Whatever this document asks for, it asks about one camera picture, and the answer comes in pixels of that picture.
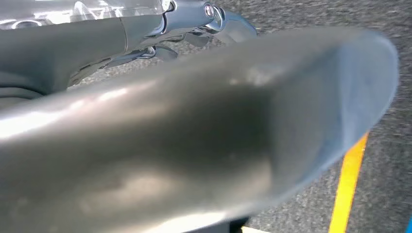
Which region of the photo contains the yellow floor tape square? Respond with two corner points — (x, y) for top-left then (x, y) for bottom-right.
(241, 132), (369, 233)

